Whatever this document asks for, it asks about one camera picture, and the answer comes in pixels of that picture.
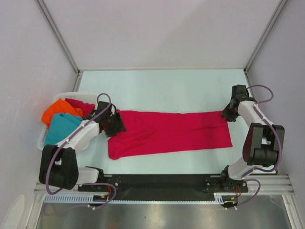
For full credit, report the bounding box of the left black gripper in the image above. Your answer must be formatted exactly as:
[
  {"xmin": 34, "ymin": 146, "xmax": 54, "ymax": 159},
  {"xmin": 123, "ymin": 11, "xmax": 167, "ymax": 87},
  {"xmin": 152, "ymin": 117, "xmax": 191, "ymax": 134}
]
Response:
[{"xmin": 104, "ymin": 111, "xmax": 126, "ymax": 137}]

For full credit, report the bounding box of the magenta t shirt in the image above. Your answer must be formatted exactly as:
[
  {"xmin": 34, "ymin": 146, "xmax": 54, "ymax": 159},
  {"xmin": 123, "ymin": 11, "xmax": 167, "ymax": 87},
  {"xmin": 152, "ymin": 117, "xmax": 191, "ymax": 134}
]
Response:
[{"xmin": 108, "ymin": 111, "xmax": 233, "ymax": 160}]

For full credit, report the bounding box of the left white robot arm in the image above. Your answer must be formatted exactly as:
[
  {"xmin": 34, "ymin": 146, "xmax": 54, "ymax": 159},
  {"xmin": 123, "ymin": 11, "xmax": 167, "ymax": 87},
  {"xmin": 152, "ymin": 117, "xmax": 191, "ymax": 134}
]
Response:
[{"xmin": 39, "ymin": 101, "xmax": 125, "ymax": 194}]

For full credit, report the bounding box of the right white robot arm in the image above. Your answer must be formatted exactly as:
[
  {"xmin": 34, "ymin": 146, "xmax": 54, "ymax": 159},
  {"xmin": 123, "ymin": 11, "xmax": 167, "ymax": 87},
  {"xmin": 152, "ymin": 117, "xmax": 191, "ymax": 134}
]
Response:
[{"xmin": 220, "ymin": 84, "xmax": 285, "ymax": 191}]

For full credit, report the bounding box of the red t shirt in basket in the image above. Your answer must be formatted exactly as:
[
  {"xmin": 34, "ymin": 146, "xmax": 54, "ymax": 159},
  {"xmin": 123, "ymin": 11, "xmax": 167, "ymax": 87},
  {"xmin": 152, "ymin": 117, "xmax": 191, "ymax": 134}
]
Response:
[{"xmin": 65, "ymin": 98, "xmax": 95, "ymax": 118}]

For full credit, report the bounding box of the white plastic basket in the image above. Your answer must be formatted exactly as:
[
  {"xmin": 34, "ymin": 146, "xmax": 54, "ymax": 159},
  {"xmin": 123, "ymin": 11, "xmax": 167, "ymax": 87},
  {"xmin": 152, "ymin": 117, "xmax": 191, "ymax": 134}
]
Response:
[{"xmin": 37, "ymin": 92, "xmax": 98, "ymax": 151}]

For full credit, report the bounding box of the teal t shirt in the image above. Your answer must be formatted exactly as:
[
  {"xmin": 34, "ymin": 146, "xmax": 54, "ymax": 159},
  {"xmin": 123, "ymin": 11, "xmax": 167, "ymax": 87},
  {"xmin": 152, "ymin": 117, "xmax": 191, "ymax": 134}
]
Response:
[{"xmin": 45, "ymin": 113, "xmax": 83, "ymax": 146}]

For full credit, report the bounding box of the orange t shirt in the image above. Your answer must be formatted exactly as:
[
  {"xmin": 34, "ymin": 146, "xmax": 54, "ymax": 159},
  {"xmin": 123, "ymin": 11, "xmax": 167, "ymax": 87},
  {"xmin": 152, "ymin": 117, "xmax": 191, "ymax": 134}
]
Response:
[{"xmin": 41, "ymin": 99, "xmax": 83, "ymax": 127}]

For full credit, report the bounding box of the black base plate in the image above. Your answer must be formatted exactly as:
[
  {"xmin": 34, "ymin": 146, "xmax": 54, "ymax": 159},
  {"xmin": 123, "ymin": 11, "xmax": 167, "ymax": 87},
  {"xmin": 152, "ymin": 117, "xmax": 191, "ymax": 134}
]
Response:
[{"xmin": 77, "ymin": 173, "xmax": 248, "ymax": 201}]

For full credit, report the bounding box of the left white cable duct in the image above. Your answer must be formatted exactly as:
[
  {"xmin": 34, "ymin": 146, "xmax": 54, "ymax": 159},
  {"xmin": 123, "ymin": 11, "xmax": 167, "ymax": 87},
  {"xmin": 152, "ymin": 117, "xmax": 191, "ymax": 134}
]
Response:
[{"xmin": 44, "ymin": 193, "xmax": 109, "ymax": 204}]

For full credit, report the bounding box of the white cable duct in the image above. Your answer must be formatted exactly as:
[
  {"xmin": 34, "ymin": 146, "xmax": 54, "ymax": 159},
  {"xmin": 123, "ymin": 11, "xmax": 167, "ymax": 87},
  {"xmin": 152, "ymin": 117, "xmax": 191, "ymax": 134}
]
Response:
[
  {"xmin": 44, "ymin": 193, "xmax": 109, "ymax": 204},
  {"xmin": 214, "ymin": 193, "xmax": 239, "ymax": 205}
]

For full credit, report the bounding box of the aluminium frame rail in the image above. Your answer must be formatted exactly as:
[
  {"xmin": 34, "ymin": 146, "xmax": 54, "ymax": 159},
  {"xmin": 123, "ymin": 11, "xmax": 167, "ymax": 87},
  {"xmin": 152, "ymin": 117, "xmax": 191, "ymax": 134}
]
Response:
[{"xmin": 34, "ymin": 174, "xmax": 295, "ymax": 195}]

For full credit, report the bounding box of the right aluminium corner post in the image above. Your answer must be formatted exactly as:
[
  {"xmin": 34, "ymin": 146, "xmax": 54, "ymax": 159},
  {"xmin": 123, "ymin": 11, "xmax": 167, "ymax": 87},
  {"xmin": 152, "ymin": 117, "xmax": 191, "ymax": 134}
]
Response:
[{"xmin": 244, "ymin": 0, "xmax": 288, "ymax": 72}]

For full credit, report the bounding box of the aluminium corner post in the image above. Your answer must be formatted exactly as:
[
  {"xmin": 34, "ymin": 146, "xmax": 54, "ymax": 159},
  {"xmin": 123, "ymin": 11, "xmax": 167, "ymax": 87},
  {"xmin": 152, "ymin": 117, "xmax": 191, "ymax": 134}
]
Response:
[
  {"xmin": 244, "ymin": 0, "xmax": 288, "ymax": 72},
  {"xmin": 35, "ymin": 0, "xmax": 81, "ymax": 73}
]

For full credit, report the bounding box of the right white cable duct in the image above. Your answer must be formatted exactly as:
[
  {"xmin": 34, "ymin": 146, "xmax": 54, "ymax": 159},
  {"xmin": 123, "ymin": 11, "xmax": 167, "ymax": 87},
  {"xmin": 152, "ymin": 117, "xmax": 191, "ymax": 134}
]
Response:
[{"xmin": 214, "ymin": 193, "xmax": 239, "ymax": 205}]

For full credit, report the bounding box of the left aluminium corner post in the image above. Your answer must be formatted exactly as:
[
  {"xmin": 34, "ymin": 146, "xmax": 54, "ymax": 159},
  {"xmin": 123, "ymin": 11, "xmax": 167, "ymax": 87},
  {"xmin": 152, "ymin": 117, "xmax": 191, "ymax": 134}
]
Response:
[{"xmin": 35, "ymin": 0, "xmax": 81, "ymax": 73}]

